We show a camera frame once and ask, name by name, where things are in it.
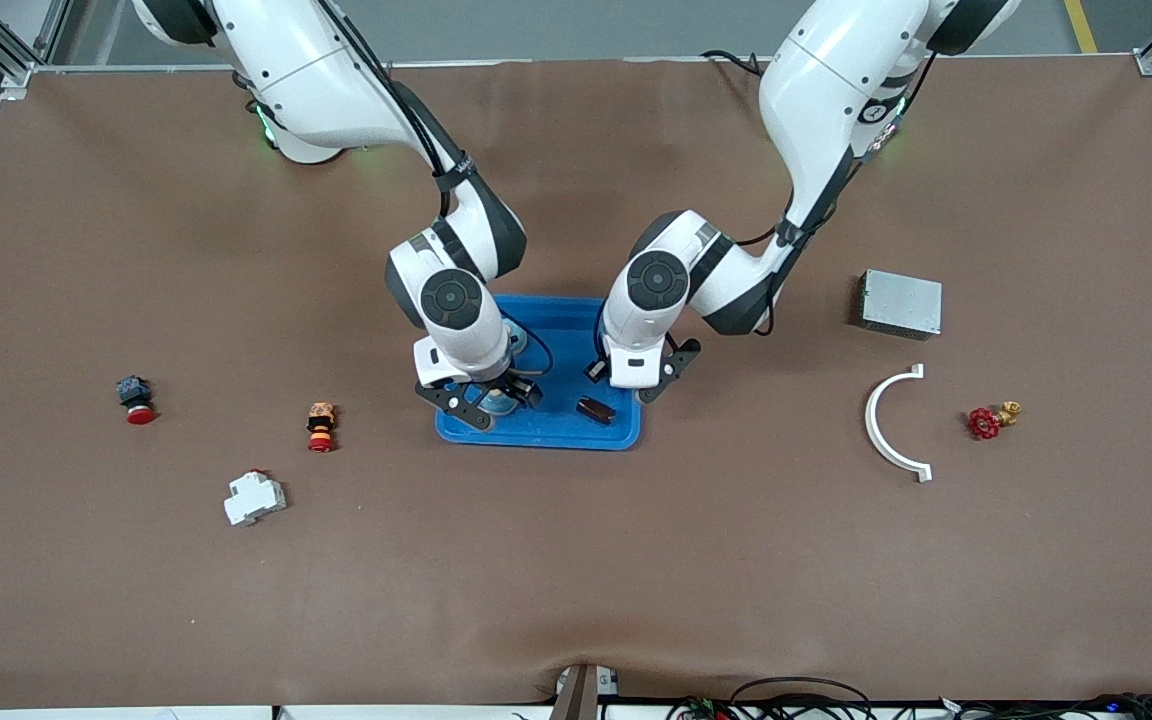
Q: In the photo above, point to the white circuit breaker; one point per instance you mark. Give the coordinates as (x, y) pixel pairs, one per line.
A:
(254, 497)

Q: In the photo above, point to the white semicircular bracket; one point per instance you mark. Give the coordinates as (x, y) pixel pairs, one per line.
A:
(873, 420)

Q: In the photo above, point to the brown table edge bracket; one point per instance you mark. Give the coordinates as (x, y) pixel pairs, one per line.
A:
(581, 695)

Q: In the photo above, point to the silver metal power supply box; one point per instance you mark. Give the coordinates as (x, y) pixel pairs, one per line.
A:
(901, 303)

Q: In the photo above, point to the blue dome bell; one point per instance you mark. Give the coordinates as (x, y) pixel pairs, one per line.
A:
(496, 402)

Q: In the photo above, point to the blue plastic tray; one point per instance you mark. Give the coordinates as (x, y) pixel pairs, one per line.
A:
(561, 335)

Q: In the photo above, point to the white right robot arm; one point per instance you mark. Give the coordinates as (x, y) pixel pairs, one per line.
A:
(316, 70)

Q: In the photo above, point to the red button orange yellow body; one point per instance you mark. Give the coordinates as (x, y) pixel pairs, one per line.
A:
(321, 425)

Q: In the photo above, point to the brown table mat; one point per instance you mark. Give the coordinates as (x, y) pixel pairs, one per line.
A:
(576, 580)

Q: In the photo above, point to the plain brown capacitor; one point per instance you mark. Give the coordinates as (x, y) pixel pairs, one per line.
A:
(596, 410)

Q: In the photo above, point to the red mushroom button black body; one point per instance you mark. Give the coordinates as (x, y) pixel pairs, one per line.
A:
(136, 395)

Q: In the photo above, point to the brass valve with red handwheel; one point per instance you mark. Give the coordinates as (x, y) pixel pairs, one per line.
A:
(986, 423)

